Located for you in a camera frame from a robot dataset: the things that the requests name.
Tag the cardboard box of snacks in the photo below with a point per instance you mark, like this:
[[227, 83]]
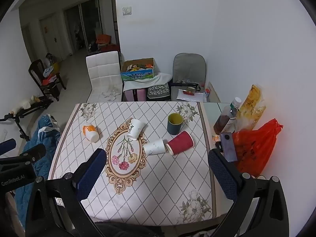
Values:
[[138, 71]]

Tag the white cloth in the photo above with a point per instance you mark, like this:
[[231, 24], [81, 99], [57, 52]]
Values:
[[159, 79]]

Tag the red paper cup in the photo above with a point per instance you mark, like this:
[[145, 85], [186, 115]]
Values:
[[180, 143]]

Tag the black exercise machine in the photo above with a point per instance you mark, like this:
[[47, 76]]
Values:
[[23, 114]]

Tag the orange box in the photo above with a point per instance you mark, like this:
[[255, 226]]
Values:
[[103, 39]]

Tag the orange and white paper cup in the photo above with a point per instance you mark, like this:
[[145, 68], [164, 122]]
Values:
[[90, 132]]

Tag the grey padded chair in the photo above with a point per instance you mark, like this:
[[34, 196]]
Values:
[[188, 70]]

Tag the white paper cup black print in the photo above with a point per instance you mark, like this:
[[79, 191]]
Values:
[[134, 128]]

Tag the brown tape roll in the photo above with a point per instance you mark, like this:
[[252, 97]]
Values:
[[191, 89]]

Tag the dark wooden chair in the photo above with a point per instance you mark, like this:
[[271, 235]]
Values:
[[43, 77]]

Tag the purple smartphone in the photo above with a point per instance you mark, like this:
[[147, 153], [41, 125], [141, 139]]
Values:
[[228, 147]]

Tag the white light switch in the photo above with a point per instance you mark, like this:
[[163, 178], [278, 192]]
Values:
[[127, 10]]

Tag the cardboard sheet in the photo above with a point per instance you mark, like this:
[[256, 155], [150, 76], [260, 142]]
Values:
[[214, 93]]

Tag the red plastic bag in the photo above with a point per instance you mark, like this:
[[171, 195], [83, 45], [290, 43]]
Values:
[[256, 149]]

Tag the floral diamond pattern tablecloth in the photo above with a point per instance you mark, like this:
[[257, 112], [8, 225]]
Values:
[[153, 177]]

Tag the white padded chair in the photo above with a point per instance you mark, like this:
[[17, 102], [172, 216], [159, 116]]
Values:
[[103, 75]]

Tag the dark teal mug yellow inside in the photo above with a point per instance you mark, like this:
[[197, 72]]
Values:
[[175, 124]]

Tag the black and white patterned bag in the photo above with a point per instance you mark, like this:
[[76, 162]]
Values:
[[159, 91]]

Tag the yellow plastic bag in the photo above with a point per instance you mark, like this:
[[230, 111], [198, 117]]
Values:
[[251, 107]]

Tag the plain white paper cup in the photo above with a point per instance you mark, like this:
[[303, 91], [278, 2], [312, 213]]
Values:
[[154, 147]]

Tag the pink suitcase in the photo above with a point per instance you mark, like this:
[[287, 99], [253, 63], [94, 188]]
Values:
[[134, 95]]

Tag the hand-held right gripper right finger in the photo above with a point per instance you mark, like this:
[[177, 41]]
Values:
[[223, 175]]

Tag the blue denim cloth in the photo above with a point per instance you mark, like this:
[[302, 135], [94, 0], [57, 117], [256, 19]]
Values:
[[40, 150]]

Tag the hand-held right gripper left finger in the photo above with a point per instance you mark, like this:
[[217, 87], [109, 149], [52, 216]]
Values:
[[90, 174]]

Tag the plastic bottle with white cap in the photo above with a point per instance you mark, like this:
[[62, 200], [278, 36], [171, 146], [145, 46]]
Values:
[[226, 119]]

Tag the white paper sheet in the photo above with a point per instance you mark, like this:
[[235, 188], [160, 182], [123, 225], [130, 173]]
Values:
[[191, 96]]

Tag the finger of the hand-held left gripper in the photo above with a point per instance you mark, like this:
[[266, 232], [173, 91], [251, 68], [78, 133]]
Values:
[[32, 153], [6, 146]]

